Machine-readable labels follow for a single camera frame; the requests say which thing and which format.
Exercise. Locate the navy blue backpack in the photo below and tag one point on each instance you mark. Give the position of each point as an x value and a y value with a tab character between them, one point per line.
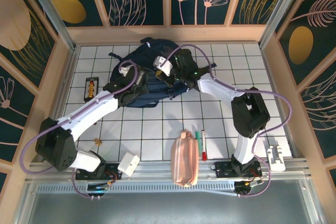
147	98

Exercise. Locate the green marker pen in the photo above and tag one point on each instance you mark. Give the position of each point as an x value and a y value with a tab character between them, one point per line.
197	134

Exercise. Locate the red capped marker pen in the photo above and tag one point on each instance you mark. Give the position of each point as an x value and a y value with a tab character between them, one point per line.
203	145

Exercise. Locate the pink pencil case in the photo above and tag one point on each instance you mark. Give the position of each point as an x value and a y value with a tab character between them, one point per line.
183	161

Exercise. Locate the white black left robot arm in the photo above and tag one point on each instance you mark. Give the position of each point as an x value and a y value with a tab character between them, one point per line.
86	108

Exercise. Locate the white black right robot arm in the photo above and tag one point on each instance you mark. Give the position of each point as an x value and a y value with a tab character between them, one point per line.
220	89

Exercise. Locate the yellow orange ribbed tool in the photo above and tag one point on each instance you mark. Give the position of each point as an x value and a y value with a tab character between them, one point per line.
91	89

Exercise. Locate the small brass object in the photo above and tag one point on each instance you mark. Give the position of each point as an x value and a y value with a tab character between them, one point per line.
98	142

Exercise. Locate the white plastic block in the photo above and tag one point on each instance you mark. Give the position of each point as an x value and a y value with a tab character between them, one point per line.
128	163

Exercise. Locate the grey metal shelf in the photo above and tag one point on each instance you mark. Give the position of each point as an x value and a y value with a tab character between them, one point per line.
168	208

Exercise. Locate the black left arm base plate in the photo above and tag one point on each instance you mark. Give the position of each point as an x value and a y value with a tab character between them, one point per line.
111	167

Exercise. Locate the aluminium frame rail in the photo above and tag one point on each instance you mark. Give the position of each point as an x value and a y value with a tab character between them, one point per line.
157	167

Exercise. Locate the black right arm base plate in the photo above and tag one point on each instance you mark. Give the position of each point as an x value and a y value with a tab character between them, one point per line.
223	169

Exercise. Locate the aluminium frame post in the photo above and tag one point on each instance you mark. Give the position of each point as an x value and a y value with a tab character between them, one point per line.
50	9
281	9

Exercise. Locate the white plastic bracket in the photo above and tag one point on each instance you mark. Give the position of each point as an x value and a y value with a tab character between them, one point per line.
275	159

